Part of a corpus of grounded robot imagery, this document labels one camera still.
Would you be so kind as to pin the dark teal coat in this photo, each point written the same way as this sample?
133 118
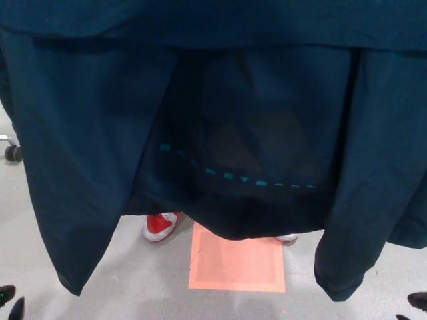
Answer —
83 133

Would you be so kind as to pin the person's red white sneaker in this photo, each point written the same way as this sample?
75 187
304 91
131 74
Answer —
158 228
287 237

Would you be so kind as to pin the person's left red white sneaker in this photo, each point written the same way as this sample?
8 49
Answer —
287 237

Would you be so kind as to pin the person's right red white sneaker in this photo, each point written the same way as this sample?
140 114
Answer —
158 228

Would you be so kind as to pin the orange tape floor square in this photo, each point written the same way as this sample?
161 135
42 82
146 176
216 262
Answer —
233 266

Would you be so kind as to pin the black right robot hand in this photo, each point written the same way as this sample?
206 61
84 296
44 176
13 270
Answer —
419 305

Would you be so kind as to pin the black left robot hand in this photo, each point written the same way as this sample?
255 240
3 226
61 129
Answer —
15 308

